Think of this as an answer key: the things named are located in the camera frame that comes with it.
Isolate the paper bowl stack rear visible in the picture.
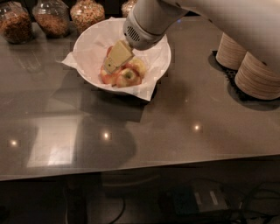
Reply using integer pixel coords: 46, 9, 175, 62
216, 32, 247, 70

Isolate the black cable on floor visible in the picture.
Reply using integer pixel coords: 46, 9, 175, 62
227, 180, 280, 224

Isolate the dark red apple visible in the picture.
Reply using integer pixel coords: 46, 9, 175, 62
106, 46, 113, 57

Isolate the white bowl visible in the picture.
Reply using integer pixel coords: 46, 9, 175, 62
72, 17, 172, 95

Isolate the dark box under table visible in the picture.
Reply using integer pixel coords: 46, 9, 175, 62
167, 184, 230, 217

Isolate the glass jar far left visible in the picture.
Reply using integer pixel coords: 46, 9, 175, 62
0, 0, 33, 44

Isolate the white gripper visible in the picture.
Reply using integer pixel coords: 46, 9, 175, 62
104, 0, 187, 74

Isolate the glass jar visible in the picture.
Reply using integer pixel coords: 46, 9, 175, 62
121, 0, 137, 18
70, 0, 105, 33
0, 0, 33, 44
32, 0, 70, 39

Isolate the red yellow apple left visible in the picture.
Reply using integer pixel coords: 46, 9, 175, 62
100, 66, 120, 86

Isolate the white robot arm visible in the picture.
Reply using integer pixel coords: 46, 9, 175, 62
122, 0, 280, 73

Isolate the yellow red apple front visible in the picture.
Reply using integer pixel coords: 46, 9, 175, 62
115, 68, 142, 88

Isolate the paper bowl stack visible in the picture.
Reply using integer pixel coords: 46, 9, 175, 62
216, 32, 247, 70
234, 52, 280, 100

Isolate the paper bowl stack front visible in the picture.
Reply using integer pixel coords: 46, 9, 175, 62
234, 52, 280, 100

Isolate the white paper liner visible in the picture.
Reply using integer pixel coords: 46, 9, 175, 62
61, 17, 171, 102

